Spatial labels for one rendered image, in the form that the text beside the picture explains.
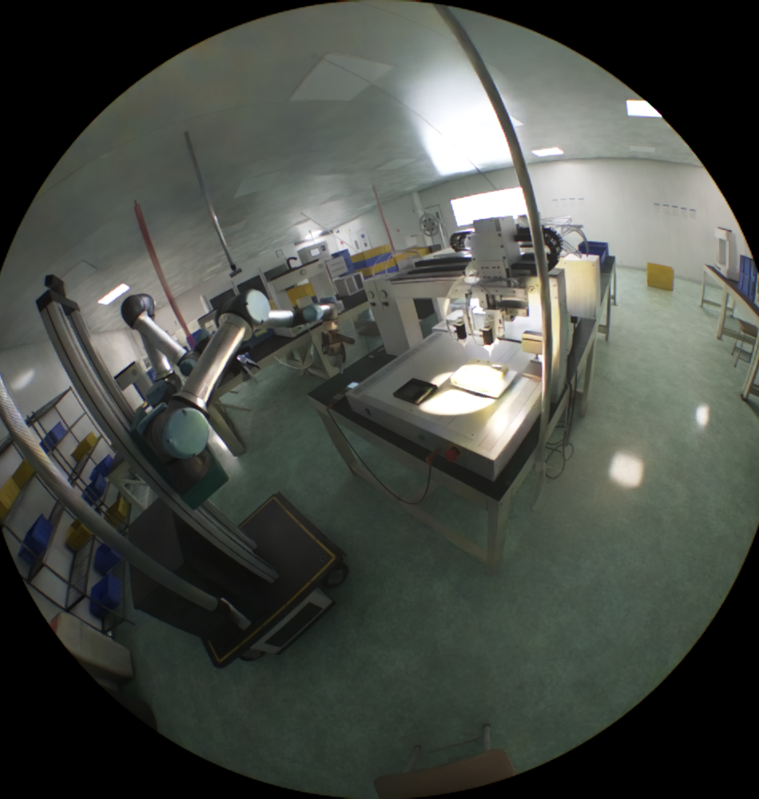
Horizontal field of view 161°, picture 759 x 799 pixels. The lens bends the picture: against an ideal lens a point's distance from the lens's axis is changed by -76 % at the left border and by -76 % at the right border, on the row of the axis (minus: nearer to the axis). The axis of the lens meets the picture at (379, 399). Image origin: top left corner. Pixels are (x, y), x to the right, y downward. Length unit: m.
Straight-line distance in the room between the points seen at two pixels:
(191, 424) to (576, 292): 1.32
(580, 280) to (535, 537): 1.23
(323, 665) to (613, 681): 1.36
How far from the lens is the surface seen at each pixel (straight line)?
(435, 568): 1.51
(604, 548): 1.63
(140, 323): 1.25
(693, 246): 8.05
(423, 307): 3.70
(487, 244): 0.82
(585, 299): 1.19
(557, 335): 0.94
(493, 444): 0.77
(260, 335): 3.69
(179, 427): 0.66
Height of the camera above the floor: 1.41
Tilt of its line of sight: 32 degrees down
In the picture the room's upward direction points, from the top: 21 degrees counter-clockwise
